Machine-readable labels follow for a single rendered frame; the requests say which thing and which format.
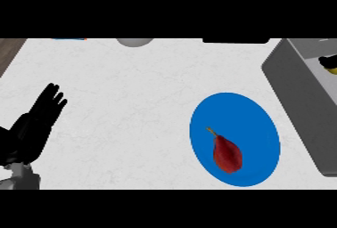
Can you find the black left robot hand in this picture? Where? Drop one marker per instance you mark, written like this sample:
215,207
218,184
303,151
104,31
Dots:
32,124

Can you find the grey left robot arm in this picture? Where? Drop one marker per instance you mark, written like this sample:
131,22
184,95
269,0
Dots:
19,178

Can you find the blue plate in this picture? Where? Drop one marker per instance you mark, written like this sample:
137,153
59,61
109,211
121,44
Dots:
236,118

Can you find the grey box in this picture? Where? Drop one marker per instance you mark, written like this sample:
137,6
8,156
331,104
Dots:
303,101

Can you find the blue and orange object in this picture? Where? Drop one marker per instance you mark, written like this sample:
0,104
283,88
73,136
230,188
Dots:
69,39

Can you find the grey round object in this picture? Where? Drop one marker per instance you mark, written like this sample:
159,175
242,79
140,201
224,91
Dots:
134,42

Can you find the red pear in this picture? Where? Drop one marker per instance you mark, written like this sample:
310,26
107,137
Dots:
226,154

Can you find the yellow and black object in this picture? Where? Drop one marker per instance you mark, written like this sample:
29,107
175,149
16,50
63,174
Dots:
329,64

